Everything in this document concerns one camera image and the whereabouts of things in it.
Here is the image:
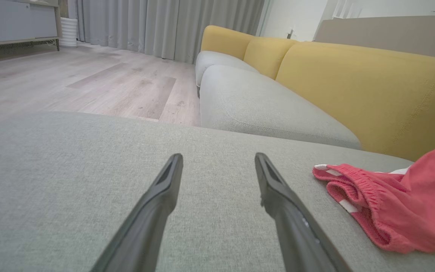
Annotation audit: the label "beige upholstered panel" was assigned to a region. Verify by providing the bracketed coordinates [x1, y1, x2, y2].
[313, 15, 435, 64]

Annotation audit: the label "white ribbed cylinder appliance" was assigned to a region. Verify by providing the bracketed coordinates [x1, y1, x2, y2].
[59, 17, 79, 48]

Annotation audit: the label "white window blind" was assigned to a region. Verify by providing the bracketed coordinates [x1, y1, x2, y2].
[330, 0, 364, 20]

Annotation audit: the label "red shorts with white hem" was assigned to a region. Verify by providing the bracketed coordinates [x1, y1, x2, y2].
[312, 146, 435, 254]

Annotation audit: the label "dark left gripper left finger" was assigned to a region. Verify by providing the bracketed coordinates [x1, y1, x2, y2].
[89, 153, 184, 272]

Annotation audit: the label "large grey sofa seat cushion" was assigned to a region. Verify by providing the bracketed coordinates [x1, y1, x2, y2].
[0, 110, 435, 272]

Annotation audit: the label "grey pleated curtain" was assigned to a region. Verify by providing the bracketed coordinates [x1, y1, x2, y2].
[67, 0, 267, 64]

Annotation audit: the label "wide yellow sofa back cushion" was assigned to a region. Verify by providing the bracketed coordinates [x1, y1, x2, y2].
[275, 40, 435, 162]

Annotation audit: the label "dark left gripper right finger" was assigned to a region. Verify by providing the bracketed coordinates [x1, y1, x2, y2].
[254, 152, 354, 272]

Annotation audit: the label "grey cabinet with wooden frame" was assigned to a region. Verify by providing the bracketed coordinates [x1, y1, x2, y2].
[0, 0, 62, 52]

